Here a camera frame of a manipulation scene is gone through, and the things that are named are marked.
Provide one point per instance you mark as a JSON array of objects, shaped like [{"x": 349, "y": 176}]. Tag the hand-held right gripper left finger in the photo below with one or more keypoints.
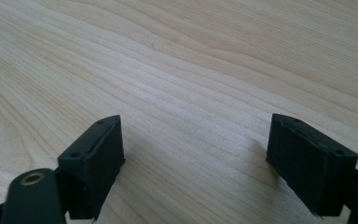
[{"x": 96, "y": 168}]

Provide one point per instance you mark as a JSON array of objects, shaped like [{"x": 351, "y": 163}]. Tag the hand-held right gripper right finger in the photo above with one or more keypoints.
[{"x": 310, "y": 174}]

